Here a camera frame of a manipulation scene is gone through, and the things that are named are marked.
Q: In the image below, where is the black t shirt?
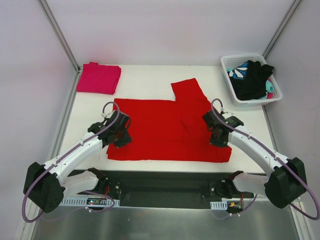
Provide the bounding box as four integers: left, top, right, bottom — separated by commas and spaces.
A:
229, 59, 275, 101

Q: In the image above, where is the right white cable duct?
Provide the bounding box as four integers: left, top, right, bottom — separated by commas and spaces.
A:
210, 200, 228, 211

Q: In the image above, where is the white cable duct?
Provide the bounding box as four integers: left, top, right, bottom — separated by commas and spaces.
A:
210, 200, 228, 211
59, 196, 120, 208

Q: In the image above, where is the left white cable duct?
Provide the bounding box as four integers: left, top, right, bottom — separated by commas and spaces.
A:
59, 196, 120, 208

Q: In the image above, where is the folded magenta t shirt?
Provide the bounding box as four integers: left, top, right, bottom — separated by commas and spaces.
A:
76, 62, 122, 95

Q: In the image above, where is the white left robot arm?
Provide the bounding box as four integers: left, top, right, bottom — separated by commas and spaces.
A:
23, 110, 132, 213

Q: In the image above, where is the left aluminium frame post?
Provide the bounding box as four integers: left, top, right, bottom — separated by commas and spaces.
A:
37, 0, 81, 73

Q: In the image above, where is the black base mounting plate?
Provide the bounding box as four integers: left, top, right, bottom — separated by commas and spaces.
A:
69, 169, 266, 208

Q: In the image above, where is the right aluminium frame post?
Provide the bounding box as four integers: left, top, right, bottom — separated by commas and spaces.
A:
262, 0, 303, 59

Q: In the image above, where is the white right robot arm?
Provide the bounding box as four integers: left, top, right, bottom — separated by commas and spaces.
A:
202, 110, 307, 209

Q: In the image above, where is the aluminium frame post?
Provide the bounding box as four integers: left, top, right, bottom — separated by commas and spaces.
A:
262, 0, 303, 59
37, 0, 81, 73

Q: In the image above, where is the red t shirt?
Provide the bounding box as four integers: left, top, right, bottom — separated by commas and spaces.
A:
106, 78, 232, 163

